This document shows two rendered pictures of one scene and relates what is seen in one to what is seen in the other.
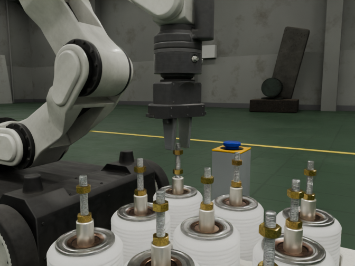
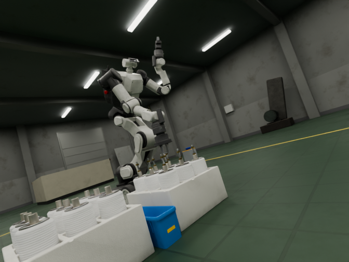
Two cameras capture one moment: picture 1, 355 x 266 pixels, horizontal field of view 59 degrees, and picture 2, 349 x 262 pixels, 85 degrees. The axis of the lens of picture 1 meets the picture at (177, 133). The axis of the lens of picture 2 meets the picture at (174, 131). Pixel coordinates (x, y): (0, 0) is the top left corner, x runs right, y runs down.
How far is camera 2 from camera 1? 76 cm
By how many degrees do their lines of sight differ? 20
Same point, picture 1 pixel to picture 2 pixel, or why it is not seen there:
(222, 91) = (244, 127)
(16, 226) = (132, 188)
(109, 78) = (149, 140)
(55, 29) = (132, 130)
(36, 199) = not seen: hidden behind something
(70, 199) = not seen: hidden behind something
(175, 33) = (154, 123)
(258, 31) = (252, 88)
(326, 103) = (311, 113)
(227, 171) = (187, 157)
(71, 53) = (137, 136)
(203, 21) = (160, 118)
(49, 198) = not seen: hidden behind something
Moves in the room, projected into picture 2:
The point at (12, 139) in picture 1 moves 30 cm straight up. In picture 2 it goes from (129, 168) to (119, 135)
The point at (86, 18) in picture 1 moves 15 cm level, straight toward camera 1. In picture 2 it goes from (141, 123) to (137, 121)
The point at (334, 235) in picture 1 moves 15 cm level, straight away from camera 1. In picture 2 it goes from (199, 161) to (213, 155)
